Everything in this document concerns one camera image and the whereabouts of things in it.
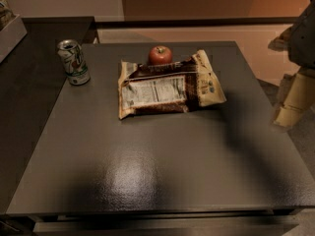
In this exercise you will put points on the brown chip bag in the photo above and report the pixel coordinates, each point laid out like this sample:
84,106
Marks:
182,87

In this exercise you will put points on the green white soda can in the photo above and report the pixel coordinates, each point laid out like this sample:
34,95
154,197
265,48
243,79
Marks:
73,61

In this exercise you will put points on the white box on left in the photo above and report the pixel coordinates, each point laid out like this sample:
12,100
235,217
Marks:
12,29

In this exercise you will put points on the silver grey gripper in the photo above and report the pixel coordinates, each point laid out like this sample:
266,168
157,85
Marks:
303,40

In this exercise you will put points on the dark side table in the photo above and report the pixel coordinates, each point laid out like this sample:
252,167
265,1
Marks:
31,77

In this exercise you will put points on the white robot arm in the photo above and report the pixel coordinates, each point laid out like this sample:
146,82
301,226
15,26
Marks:
296,92

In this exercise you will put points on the red apple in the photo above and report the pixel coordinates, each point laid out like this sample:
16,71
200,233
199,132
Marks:
159,55

